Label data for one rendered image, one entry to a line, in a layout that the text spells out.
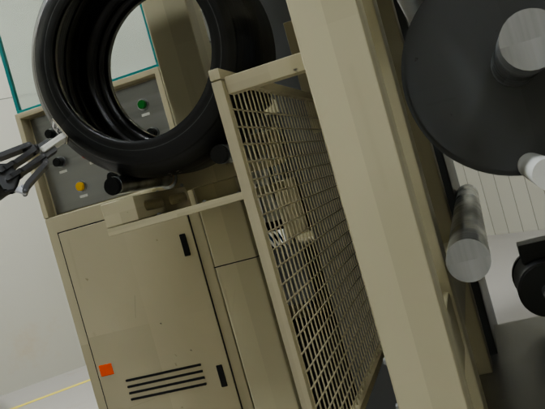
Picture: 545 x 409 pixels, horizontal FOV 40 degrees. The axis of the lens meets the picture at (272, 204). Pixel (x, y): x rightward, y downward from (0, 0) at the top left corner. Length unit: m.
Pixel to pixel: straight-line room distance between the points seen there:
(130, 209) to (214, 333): 0.80
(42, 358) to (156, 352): 2.64
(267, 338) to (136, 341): 0.60
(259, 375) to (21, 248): 3.17
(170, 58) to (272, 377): 0.94
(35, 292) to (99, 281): 2.55
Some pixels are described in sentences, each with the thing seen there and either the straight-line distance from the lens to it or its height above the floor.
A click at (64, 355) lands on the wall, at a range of 5.22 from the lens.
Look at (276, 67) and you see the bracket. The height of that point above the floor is 0.97.
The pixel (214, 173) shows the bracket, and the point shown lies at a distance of 2.11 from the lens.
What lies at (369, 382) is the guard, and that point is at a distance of 1.74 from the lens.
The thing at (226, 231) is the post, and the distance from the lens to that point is 2.14.
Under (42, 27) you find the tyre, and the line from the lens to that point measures 1.93.
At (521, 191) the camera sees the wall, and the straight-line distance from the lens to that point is 5.72.
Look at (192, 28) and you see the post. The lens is 2.18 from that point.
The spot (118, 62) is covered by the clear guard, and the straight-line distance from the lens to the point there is 2.59.
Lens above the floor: 0.79
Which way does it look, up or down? 1 degrees down
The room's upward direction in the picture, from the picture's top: 16 degrees counter-clockwise
